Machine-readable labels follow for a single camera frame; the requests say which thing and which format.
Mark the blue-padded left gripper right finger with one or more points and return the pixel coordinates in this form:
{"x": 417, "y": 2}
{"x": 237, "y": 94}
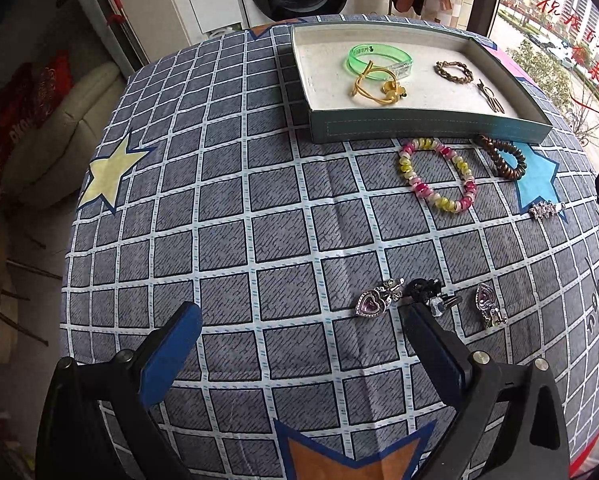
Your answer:
{"x": 444, "y": 358}

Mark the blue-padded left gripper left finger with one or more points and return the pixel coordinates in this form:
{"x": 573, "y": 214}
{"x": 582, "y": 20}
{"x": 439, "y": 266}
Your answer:
{"x": 164, "y": 352}

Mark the star rhinestone hair clip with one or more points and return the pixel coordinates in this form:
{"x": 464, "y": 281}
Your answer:
{"x": 543, "y": 210}

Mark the black hair claw clip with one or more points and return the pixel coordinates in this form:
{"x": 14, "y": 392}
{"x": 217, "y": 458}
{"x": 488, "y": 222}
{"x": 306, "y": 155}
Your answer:
{"x": 429, "y": 293}

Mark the heart pendant silver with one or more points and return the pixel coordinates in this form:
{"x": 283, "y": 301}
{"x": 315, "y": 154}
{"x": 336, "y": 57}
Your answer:
{"x": 375, "y": 301}
{"x": 486, "y": 303}

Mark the green translucent bangle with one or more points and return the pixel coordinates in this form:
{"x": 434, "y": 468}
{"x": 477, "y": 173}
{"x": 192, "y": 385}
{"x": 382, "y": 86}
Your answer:
{"x": 399, "y": 62}

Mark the teal jewelry tray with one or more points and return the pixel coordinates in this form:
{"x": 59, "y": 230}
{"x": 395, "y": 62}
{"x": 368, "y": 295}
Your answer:
{"x": 442, "y": 96}

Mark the grey checkered star tablecloth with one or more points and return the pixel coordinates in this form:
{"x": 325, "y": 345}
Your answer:
{"x": 207, "y": 187}

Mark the beige sofa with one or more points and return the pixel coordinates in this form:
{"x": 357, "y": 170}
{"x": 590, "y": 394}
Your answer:
{"x": 51, "y": 162}

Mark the red cushion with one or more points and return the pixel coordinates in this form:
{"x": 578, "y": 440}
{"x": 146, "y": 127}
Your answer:
{"x": 32, "y": 95}

